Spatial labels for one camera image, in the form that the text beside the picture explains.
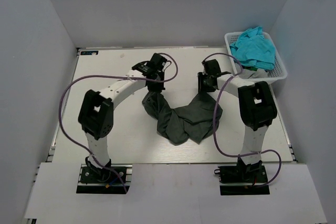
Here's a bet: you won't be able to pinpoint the dark grey t shirt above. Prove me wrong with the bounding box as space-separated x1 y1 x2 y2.
142 92 223 145

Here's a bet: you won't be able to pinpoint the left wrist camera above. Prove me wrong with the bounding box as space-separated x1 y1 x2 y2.
148 53 167 71

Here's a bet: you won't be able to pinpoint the turquoise t shirt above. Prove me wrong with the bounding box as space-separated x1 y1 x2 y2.
229 26 276 71

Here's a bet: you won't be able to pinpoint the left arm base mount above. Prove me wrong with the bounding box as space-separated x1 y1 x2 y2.
76 164 132 195

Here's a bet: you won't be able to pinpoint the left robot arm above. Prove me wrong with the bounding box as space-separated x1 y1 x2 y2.
78 70 164 182

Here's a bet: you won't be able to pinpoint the blue table label sticker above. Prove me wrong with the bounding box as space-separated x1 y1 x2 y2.
80 50 99 56

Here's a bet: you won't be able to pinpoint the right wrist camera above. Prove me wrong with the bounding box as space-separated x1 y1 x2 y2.
202 59 221 76

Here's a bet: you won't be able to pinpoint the white plastic basket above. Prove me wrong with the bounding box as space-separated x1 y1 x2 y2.
224 31 288 84

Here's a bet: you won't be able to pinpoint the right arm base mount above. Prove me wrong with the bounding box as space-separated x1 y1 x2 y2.
214 165 270 196

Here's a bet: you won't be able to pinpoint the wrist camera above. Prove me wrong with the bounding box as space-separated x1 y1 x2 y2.
202 59 221 76
148 53 167 71

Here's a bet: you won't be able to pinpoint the light grey t shirt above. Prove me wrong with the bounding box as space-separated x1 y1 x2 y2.
240 69 268 79

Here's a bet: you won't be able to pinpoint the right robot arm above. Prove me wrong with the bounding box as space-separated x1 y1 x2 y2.
197 72 277 182

